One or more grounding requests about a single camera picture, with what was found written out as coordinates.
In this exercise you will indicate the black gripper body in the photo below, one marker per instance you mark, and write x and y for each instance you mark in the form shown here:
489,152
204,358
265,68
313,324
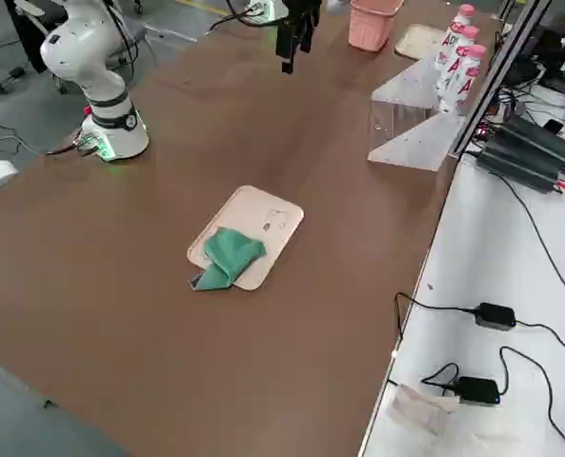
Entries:
303,7

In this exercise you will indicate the green cloth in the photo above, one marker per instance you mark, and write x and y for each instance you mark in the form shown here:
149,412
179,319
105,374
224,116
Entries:
229,254

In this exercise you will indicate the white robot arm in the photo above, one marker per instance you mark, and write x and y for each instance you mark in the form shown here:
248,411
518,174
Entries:
275,9
96,71

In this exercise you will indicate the pink plastic basket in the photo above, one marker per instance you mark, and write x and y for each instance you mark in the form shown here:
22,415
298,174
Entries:
372,28

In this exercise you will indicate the clear acrylic shelf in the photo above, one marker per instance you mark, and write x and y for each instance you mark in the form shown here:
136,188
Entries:
406,147

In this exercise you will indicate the beige tray rabbit print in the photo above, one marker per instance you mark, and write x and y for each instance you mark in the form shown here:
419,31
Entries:
415,43
263,209

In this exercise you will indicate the black finned power supply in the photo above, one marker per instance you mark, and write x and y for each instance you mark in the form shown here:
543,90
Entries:
539,135
520,166

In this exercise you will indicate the grey office chair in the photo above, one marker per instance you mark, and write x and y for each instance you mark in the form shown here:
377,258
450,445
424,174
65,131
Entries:
34,28

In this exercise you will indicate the black monitor stand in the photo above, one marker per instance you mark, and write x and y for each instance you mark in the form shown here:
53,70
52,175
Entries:
560,83

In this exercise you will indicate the black smartphone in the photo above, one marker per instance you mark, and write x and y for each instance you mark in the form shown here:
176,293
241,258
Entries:
553,126

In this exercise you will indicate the black power adapter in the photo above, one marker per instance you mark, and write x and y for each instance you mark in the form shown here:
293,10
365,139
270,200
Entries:
477,389
495,314

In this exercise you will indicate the clear plastic bag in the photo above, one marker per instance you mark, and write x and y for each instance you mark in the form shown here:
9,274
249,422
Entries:
417,409

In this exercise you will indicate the aluminium frame post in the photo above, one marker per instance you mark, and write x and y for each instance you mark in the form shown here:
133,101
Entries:
494,78

